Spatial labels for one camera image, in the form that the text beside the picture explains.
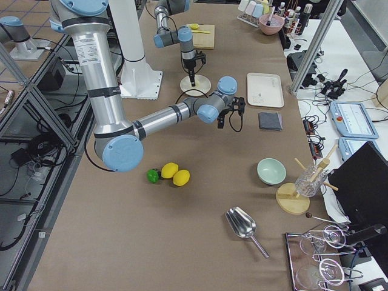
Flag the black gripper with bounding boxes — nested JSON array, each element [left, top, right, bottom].
[[217, 97, 245, 129], [181, 50, 206, 87]]

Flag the cream round plate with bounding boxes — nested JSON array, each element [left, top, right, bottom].
[[179, 75, 212, 97]]

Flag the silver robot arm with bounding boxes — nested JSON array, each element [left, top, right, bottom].
[[153, 0, 206, 87], [50, 1, 238, 172]]

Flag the cream rabbit tray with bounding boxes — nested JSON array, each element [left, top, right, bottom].
[[247, 73, 284, 108]]

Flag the wooden cutting board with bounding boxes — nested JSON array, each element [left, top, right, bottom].
[[186, 24, 215, 50]]

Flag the yellow plastic knife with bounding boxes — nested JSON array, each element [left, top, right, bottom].
[[192, 29, 210, 34]]

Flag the lemon slices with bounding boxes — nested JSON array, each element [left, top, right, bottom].
[[189, 23, 199, 30]]

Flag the grey folded cloth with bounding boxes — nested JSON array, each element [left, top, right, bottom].
[[258, 112, 283, 131]]

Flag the yellow lemon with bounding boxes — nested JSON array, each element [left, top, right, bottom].
[[173, 169, 190, 187], [161, 162, 179, 179]]

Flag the mint green bowl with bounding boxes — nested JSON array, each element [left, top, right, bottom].
[[256, 158, 286, 186]]

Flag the pastel bottle rack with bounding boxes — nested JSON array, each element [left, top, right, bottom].
[[237, 0, 270, 27]]

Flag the green lime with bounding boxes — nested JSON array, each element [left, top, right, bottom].
[[146, 169, 161, 184]]

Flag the pink ice bowl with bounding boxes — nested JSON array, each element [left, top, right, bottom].
[[259, 15, 284, 35]]

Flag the wooden cup stand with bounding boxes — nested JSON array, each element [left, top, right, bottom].
[[276, 144, 338, 215]]

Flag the metal scoop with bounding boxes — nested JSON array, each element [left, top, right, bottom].
[[226, 206, 269, 258]]

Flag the clear glass cup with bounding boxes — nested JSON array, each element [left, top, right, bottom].
[[295, 164, 327, 198]]

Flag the blue teach pendant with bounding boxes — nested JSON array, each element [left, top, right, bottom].
[[329, 101, 379, 139], [338, 137, 379, 162]]

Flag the black monitor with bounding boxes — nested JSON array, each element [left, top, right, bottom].
[[329, 141, 387, 229]]

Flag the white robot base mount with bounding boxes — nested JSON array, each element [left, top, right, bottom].
[[109, 0, 162, 100]]

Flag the aluminium frame post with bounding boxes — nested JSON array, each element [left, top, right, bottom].
[[290, 0, 343, 95]]

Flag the wire glass rack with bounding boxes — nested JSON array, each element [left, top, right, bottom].
[[284, 224, 363, 290]]

